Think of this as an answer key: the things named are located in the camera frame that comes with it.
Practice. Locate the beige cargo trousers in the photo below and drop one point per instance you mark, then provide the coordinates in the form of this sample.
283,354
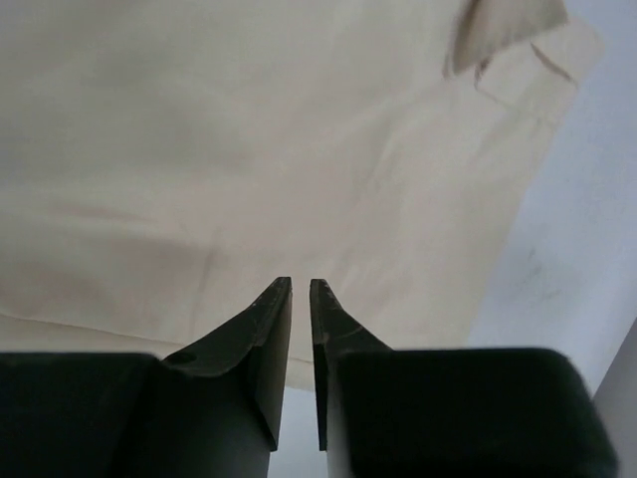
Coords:
163,161

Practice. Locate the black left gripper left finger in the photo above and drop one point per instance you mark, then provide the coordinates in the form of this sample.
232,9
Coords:
211,409

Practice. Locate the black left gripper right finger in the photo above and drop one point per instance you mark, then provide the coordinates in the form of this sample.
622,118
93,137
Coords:
448,413

